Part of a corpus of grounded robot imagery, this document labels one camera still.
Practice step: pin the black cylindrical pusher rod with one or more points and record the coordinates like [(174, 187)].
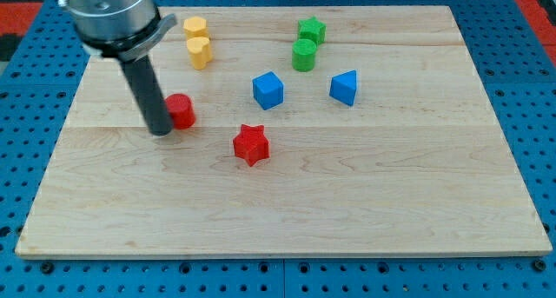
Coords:
[(146, 90)]

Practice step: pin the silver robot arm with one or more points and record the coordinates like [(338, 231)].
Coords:
[(127, 30)]

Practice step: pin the red star block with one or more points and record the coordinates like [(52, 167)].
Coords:
[(251, 144)]

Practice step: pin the green star block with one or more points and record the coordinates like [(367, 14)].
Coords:
[(312, 29)]

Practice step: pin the red cylinder block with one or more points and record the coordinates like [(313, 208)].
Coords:
[(181, 110)]

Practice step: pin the yellow heart block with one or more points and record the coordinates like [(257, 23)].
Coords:
[(200, 51)]

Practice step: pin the yellow hexagon block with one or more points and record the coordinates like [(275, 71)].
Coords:
[(195, 27)]

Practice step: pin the blue cube block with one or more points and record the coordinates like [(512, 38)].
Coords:
[(268, 90)]

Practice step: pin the green cylinder block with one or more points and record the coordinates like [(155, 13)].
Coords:
[(303, 55)]

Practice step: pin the wooden board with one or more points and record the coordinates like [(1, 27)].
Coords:
[(418, 167)]

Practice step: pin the blue triangle block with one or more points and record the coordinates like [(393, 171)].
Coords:
[(343, 87)]

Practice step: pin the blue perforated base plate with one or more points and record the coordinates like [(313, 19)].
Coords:
[(512, 43)]

